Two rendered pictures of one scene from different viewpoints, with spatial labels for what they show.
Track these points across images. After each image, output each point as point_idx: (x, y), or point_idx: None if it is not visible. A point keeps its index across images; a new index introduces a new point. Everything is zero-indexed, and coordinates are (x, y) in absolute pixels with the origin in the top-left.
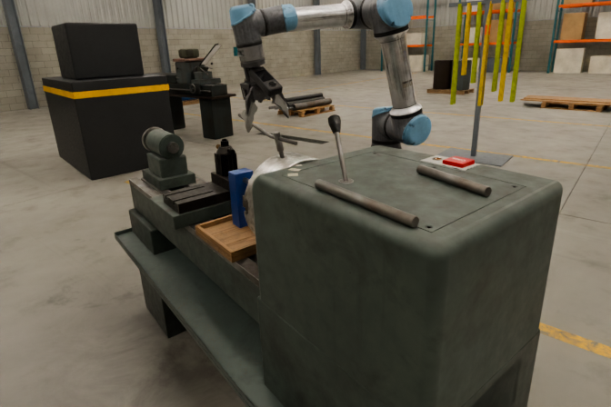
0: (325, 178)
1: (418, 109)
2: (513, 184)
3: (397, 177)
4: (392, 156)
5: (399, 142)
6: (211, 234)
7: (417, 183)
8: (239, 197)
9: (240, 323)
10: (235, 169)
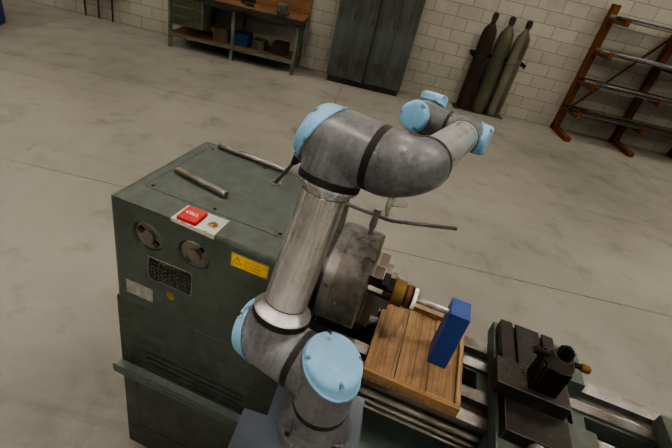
0: (292, 184)
1: (257, 296)
2: (153, 186)
3: (241, 190)
4: (259, 226)
5: (292, 397)
6: (431, 312)
7: (224, 183)
8: (442, 319)
9: None
10: (531, 378)
